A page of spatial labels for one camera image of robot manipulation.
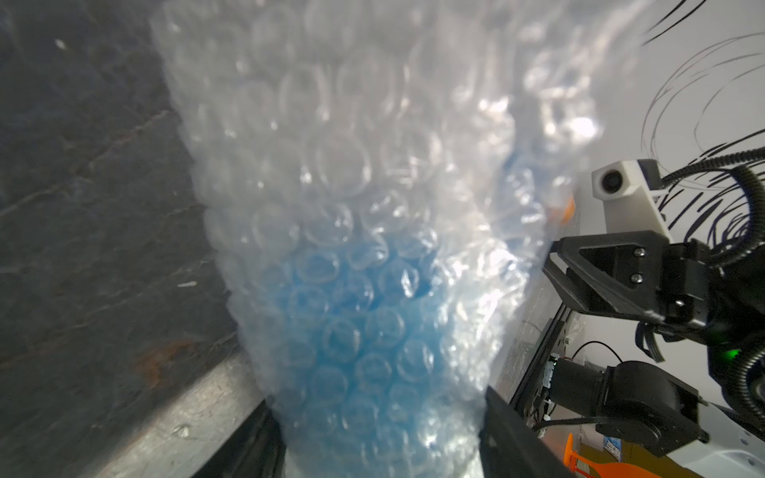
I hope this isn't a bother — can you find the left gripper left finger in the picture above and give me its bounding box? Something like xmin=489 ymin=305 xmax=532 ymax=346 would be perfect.
xmin=192 ymin=400 xmax=286 ymax=478

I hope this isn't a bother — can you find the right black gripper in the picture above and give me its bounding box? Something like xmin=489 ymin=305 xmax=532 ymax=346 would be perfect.
xmin=543 ymin=231 xmax=764 ymax=382

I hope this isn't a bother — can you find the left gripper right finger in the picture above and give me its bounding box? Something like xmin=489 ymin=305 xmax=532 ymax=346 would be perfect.
xmin=479 ymin=388 xmax=574 ymax=478

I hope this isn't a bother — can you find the blue plastic wine glass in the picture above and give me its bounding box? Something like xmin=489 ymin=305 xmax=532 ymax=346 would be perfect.
xmin=230 ymin=167 xmax=545 ymax=477

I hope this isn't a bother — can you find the bubble wrap sheet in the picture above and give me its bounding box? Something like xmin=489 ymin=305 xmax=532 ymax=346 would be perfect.
xmin=153 ymin=1 xmax=647 ymax=477

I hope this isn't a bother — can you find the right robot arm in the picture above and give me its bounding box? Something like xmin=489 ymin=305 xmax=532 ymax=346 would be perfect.
xmin=544 ymin=230 xmax=764 ymax=477

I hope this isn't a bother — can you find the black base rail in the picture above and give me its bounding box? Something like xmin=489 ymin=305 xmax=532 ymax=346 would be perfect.
xmin=509 ymin=304 xmax=573 ymax=421

